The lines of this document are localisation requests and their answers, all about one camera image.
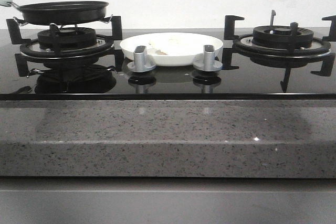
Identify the black right burner head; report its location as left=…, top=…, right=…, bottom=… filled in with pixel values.
left=252, top=26, right=314, bottom=49

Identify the black glass gas cooktop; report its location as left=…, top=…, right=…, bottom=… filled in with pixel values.
left=1, top=29, right=335, bottom=100

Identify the black left burner head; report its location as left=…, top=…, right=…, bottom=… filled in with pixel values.
left=37, top=27, right=97, bottom=50

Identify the silver left stove knob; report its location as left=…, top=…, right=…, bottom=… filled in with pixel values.
left=127, top=46, right=156, bottom=73

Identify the black frying pan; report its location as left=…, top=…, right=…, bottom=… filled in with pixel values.
left=1, top=0, right=109, bottom=25

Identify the white round plate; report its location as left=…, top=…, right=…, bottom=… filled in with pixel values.
left=120, top=33, right=223, bottom=67

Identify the fried egg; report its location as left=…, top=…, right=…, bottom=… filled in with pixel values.
left=149, top=37, right=188, bottom=55

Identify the black right burner grate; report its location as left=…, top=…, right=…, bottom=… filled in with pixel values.
left=222, top=10, right=335, bottom=77

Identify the silver stove knob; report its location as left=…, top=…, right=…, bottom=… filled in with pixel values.
left=193, top=45, right=223, bottom=72
left=127, top=46, right=156, bottom=73

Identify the wire pan support ring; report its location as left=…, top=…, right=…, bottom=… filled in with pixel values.
left=13, top=14, right=114, bottom=29

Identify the silver right stove knob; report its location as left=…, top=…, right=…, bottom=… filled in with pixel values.
left=193, top=45, right=223, bottom=72

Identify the black burner head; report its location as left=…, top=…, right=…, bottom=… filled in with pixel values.
left=37, top=27, right=97, bottom=50
left=252, top=26, right=314, bottom=49

